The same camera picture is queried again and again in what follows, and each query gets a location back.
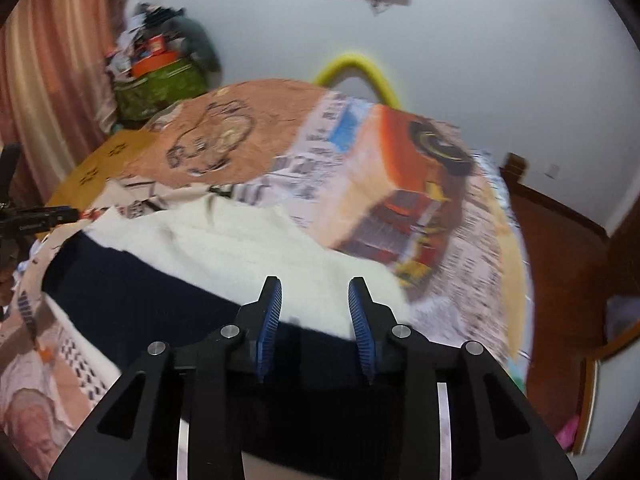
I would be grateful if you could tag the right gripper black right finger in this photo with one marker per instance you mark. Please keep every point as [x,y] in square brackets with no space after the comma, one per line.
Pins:
[495,433]

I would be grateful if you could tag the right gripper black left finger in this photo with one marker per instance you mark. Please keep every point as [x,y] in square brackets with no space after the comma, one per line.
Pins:
[133,432]

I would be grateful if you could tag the white and navy knit sweater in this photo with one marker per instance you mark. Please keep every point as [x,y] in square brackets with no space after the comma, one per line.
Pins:
[176,275]

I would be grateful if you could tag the bamboo lap table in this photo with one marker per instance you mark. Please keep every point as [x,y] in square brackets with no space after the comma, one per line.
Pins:
[86,182]

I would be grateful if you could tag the pink striped curtain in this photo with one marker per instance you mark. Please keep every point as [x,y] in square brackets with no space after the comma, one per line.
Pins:
[56,98]

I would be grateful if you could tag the green basket of clutter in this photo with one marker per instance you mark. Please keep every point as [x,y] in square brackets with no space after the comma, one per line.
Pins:
[163,56]

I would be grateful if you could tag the newspaper print bed blanket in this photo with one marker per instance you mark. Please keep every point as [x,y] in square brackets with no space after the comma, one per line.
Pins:
[359,178]

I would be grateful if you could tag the yellow curved tube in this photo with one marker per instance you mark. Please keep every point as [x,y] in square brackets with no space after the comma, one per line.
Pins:
[352,64]

